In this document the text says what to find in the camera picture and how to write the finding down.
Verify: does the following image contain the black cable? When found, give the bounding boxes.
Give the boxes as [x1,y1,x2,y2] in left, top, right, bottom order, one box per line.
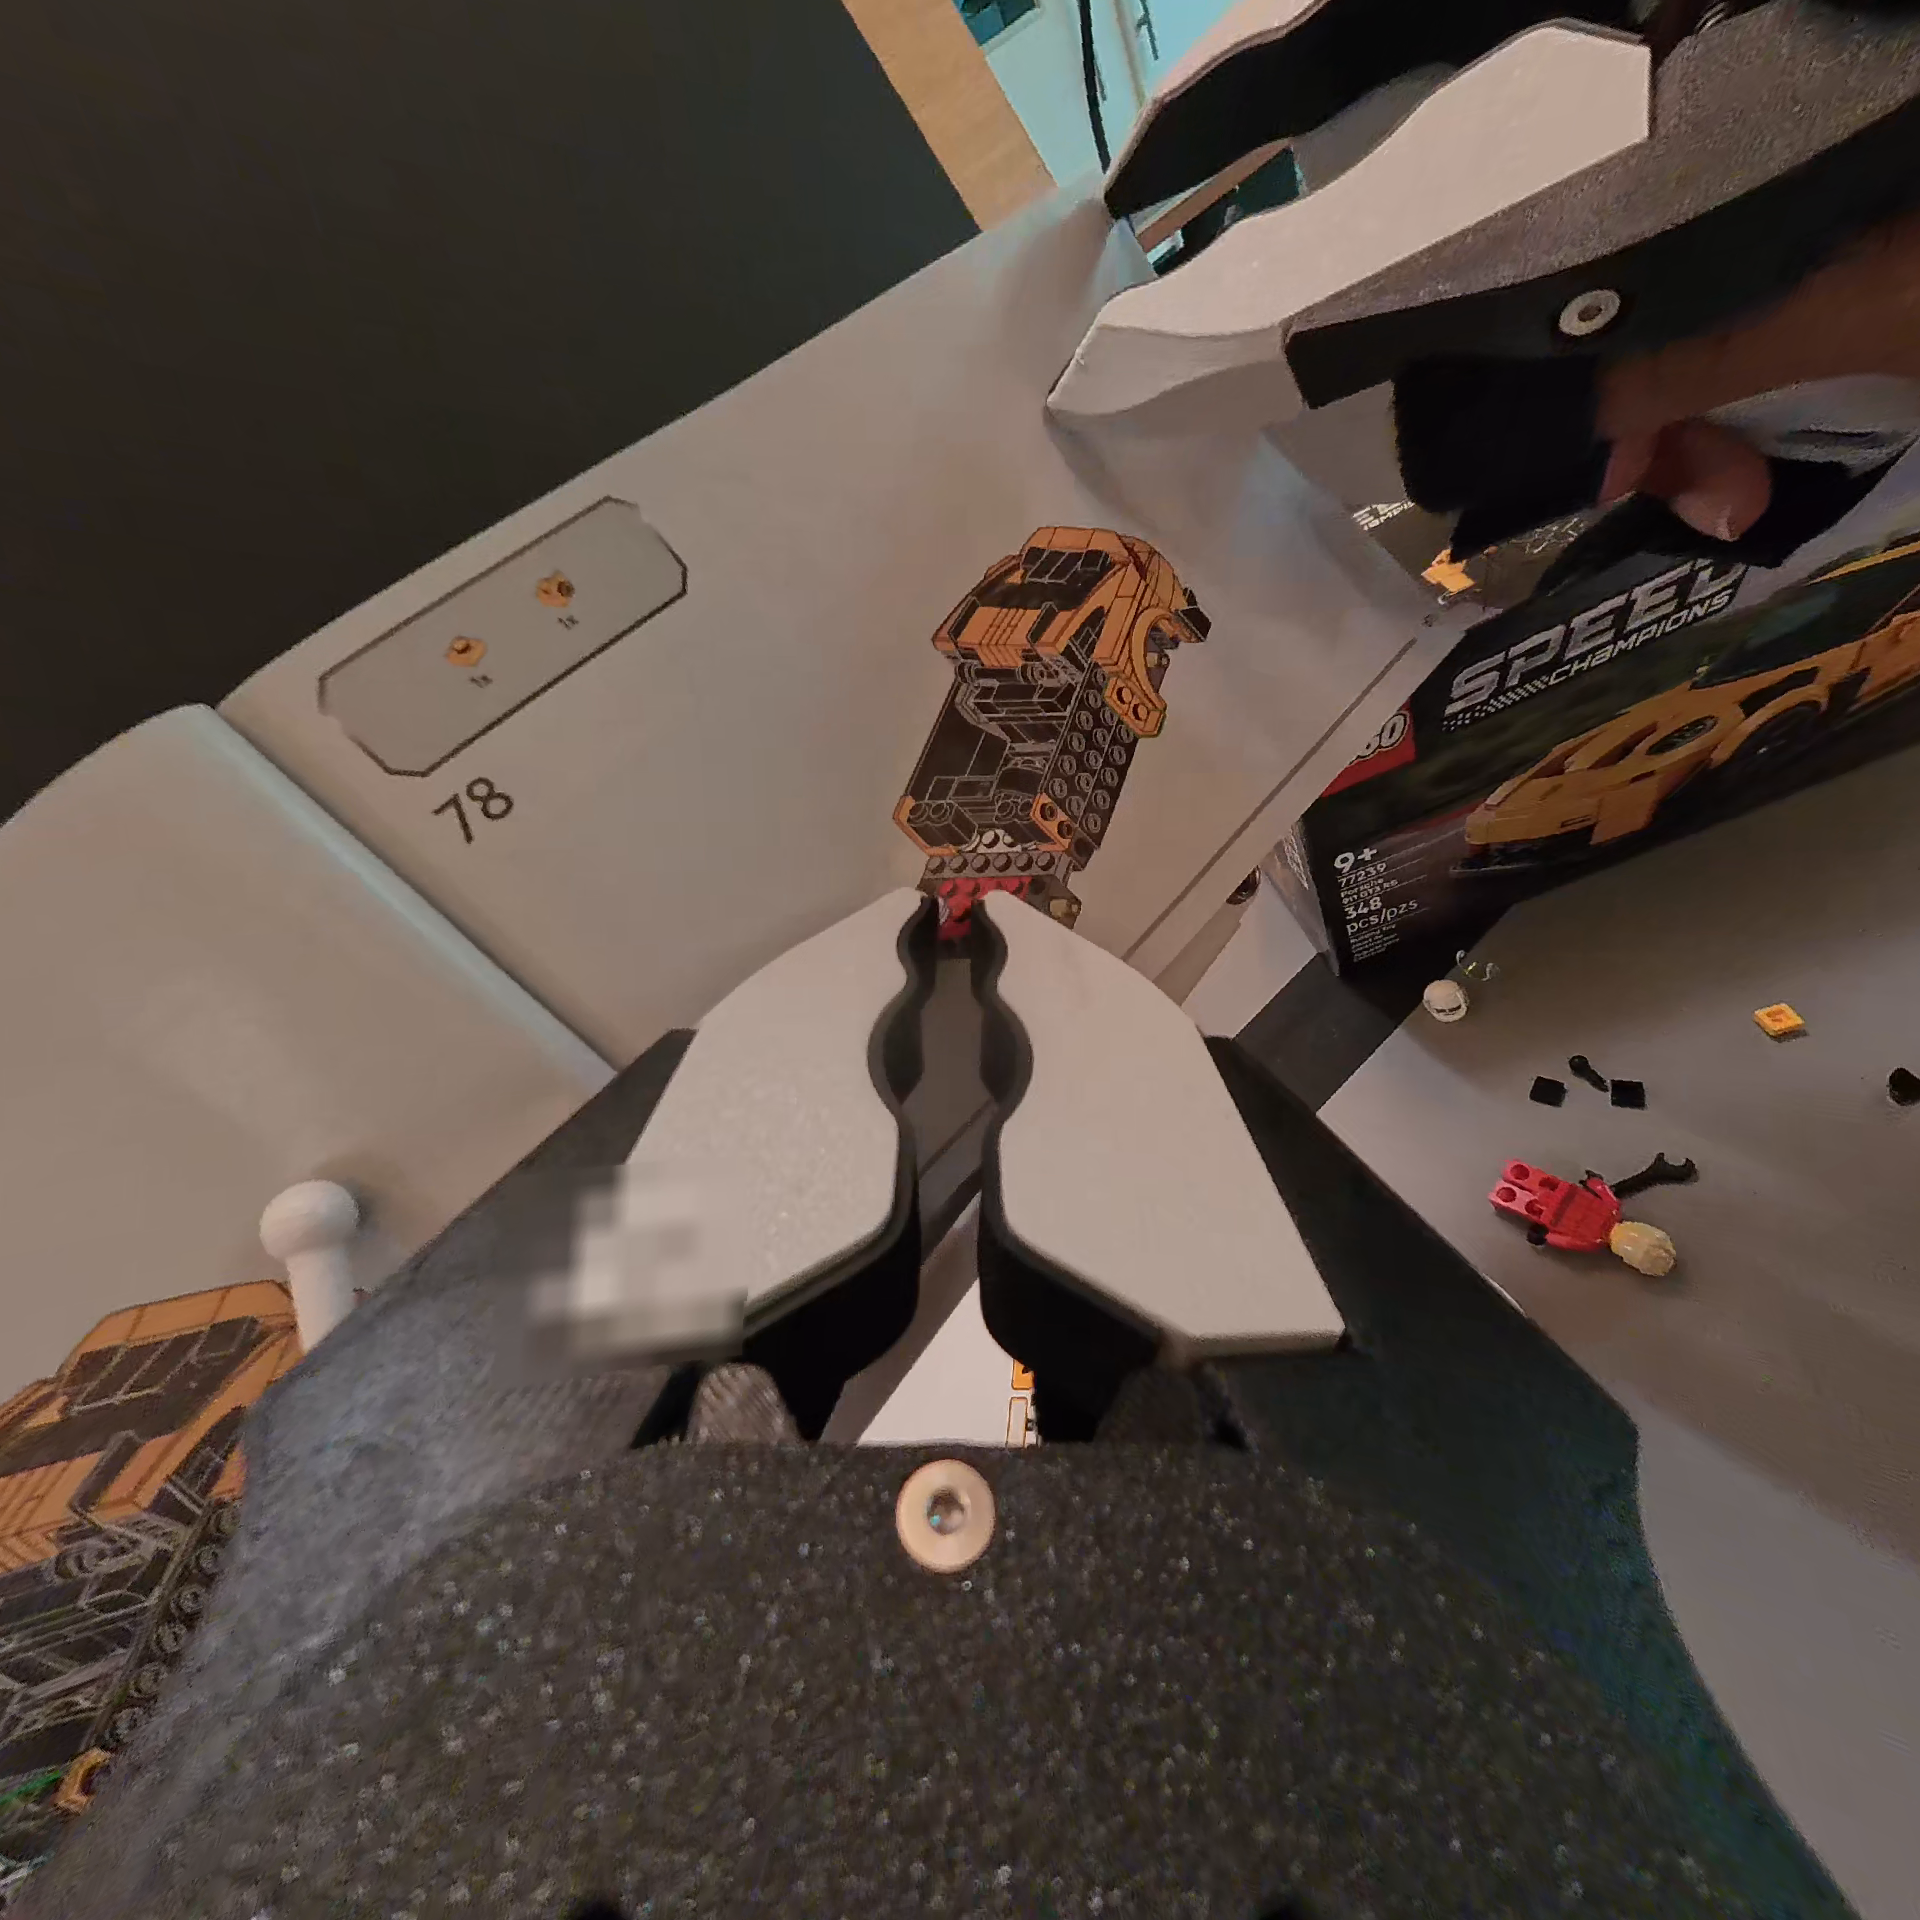
[1071,0,1119,168]

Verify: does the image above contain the person's right hand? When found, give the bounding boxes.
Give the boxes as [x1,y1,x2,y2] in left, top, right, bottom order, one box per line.
[1592,199,1920,543]

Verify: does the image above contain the scattered loose small toy parts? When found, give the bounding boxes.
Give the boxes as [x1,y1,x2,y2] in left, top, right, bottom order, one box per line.
[1421,957,1920,1193]

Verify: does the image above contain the toy brick set box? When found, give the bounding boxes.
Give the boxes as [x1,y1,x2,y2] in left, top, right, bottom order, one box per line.
[1293,527,1920,981]

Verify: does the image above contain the red toy minifigure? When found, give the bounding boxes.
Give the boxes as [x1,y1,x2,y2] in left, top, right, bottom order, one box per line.
[1487,1158,1679,1279]

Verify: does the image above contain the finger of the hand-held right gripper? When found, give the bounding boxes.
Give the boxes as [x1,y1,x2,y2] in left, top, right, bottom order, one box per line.
[1103,0,1658,222]
[1045,27,1655,424]

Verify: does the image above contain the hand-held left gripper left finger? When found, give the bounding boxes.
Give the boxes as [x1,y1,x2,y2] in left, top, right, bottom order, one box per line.
[615,886,923,1445]

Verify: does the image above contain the toy brick instruction booklet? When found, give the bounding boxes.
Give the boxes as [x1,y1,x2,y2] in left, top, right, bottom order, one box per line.
[0,193,1423,1862]

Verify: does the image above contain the white rounded peg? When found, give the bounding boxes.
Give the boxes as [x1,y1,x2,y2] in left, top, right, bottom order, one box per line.
[258,1179,366,1352]

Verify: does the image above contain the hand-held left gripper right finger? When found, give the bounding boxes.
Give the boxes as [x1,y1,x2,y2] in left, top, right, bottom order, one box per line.
[970,886,1347,1445]

